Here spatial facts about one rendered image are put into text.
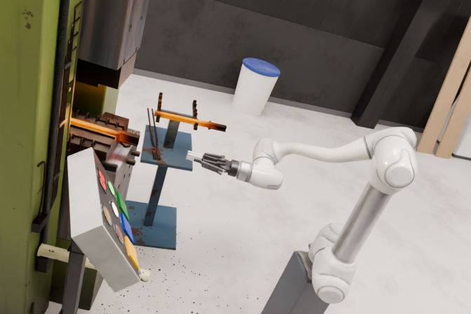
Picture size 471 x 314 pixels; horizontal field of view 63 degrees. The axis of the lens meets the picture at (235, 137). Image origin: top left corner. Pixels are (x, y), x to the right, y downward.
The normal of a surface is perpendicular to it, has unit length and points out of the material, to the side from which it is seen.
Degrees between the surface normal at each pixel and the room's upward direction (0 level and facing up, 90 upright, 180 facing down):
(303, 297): 90
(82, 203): 30
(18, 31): 90
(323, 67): 90
